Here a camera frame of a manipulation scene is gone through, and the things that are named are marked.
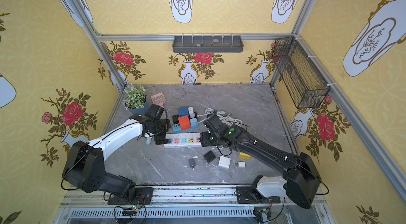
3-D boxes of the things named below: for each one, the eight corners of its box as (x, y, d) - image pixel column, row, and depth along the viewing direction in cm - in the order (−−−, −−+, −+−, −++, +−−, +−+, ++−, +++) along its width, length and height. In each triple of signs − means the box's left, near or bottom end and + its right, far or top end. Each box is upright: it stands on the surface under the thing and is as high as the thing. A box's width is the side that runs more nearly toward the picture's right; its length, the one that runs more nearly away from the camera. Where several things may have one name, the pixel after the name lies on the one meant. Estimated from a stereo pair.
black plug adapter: (209, 164, 86) (209, 162, 83) (203, 156, 88) (203, 154, 86) (216, 158, 88) (216, 156, 85) (210, 151, 90) (210, 149, 88)
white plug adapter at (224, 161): (218, 165, 85) (218, 163, 82) (220, 157, 87) (220, 155, 85) (228, 168, 83) (229, 167, 81) (230, 160, 86) (230, 158, 84)
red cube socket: (183, 133, 97) (181, 126, 90) (179, 125, 100) (177, 118, 94) (192, 129, 99) (191, 122, 92) (188, 121, 102) (186, 114, 96)
